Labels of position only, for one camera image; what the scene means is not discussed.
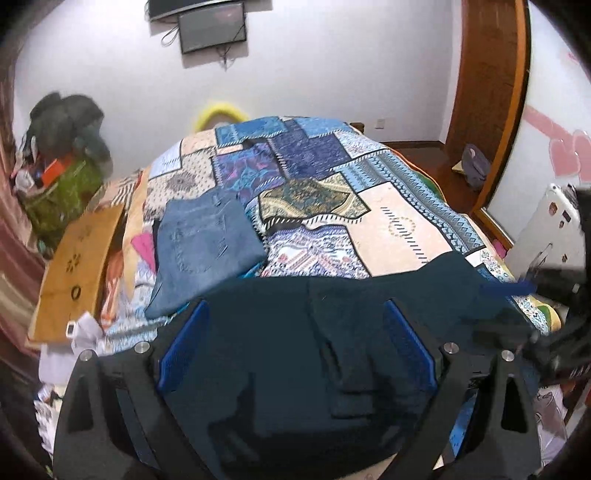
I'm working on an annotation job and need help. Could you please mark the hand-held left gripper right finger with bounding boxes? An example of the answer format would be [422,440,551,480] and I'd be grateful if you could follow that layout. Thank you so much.
[383,299,541,480]

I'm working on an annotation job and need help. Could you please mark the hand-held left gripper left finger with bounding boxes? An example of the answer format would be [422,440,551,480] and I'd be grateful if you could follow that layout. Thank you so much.
[53,298,211,480]

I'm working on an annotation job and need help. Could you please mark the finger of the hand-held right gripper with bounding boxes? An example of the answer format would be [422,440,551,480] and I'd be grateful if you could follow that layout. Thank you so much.
[480,281,539,298]
[466,318,536,348]

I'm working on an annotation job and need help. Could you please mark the dark navy pants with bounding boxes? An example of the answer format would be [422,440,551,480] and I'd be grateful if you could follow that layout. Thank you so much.
[148,251,532,476]

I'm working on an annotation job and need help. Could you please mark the white plastic board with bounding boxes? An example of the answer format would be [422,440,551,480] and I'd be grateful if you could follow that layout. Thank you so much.
[505,184,587,278]

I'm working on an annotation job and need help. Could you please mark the folded blue jeans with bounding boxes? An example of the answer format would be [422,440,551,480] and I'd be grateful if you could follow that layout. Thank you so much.
[144,187,269,319]

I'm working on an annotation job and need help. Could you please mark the white crumpled paper clutter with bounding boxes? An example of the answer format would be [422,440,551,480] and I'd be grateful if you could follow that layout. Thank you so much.
[39,311,108,385]

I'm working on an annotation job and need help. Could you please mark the patchwork printed bedspread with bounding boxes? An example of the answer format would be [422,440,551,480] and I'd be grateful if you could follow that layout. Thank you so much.
[99,115,563,358]

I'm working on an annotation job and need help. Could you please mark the grey bag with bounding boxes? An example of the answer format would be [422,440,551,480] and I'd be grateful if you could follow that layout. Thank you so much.
[462,144,493,190]

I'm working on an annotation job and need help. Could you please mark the wooden lap desk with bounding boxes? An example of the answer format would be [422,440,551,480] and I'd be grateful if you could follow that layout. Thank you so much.
[28,203,127,344]

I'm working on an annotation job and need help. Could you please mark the pink striped curtain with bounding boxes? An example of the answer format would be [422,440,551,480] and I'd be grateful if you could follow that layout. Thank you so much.
[0,69,47,358]

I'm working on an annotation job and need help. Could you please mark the green patterned bag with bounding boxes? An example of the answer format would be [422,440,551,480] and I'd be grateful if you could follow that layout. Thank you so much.
[23,159,105,247]

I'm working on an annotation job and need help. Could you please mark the orange box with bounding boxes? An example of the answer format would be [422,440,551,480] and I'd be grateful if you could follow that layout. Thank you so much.
[41,158,75,185]

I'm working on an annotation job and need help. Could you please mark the wooden door frame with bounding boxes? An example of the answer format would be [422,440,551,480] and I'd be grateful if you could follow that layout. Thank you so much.
[445,0,532,250]

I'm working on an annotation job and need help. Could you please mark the yellow foam ring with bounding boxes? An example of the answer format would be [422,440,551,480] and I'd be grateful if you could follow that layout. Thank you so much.
[193,102,250,134]

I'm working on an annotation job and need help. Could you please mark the small black wall monitor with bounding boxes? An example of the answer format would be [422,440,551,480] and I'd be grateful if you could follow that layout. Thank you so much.
[178,1,247,55]

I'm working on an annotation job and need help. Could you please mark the black wall television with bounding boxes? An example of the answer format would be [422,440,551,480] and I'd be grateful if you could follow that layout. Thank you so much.
[148,0,241,22]

